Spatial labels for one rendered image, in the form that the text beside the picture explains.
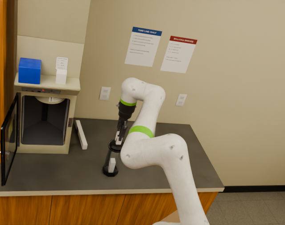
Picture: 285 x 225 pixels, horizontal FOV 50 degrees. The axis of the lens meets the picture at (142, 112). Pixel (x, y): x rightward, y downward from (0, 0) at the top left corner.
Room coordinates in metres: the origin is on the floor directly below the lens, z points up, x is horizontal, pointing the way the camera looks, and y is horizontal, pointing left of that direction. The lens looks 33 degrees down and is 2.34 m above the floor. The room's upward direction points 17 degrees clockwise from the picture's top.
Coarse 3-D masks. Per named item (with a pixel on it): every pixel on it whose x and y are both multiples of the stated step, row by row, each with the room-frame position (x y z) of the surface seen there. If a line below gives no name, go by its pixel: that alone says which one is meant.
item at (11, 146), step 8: (16, 96) 1.27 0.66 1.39; (16, 104) 1.27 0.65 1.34; (8, 112) 1.13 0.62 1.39; (16, 112) 1.27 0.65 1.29; (16, 120) 1.27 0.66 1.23; (8, 128) 1.12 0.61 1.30; (16, 128) 1.28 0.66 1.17; (0, 136) 1.01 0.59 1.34; (8, 136) 1.12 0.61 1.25; (16, 136) 1.28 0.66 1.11; (0, 144) 1.01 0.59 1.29; (8, 144) 1.12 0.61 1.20; (8, 160) 1.12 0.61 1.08; (8, 168) 1.12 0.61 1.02
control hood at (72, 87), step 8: (16, 80) 1.24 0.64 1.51; (40, 80) 1.30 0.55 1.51; (48, 80) 1.32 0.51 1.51; (72, 80) 1.39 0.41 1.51; (16, 88) 1.26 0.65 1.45; (40, 88) 1.27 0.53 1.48; (48, 88) 1.28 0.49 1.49; (56, 88) 1.29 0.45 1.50; (64, 88) 1.30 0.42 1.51; (72, 88) 1.32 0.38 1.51
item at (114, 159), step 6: (108, 144) 1.38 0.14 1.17; (108, 150) 1.37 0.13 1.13; (114, 150) 1.34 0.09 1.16; (120, 150) 1.36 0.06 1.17; (108, 156) 1.36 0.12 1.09; (114, 156) 1.35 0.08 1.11; (108, 162) 1.36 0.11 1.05; (114, 162) 1.35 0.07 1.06; (108, 168) 1.35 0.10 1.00; (114, 168) 1.36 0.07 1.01
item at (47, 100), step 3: (36, 96) 1.41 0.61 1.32; (39, 96) 1.41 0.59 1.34; (42, 96) 1.40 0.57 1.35; (39, 99) 1.40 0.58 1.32; (42, 99) 1.40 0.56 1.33; (45, 99) 1.40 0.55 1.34; (48, 99) 1.40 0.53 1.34; (51, 99) 1.41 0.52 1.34; (54, 99) 1.42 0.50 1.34; (57, 99) 1.43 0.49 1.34; (60, 99) 1.44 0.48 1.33; (63, 99) 1.47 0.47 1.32; (45, 102) 1.39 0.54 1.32; (48, 102) 1.40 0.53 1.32; (51, 102) 1.40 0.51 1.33; (54, 102) 1.41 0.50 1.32; (57, 102) 1.42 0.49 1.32; (60, 102) 1.44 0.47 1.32
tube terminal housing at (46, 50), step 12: (24, 36) 1.33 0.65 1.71; (24, 48) 1.33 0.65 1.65; (36, 48) 1.35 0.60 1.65; (48, 48) 1.37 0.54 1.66; (60, 48) 1.40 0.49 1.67; (72, 48) 1.42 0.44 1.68; (48, 60) 1.37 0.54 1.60; (72, 60) 1.42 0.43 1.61; (48, 72) 1.38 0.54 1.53; (72, 72) 1.42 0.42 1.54; (48, 96) 1.38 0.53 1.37; (60, 96) 1.41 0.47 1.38; (72, 96) 1.43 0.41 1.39; (72, 108) 1.43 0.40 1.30; (72, 120) 1.44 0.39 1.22
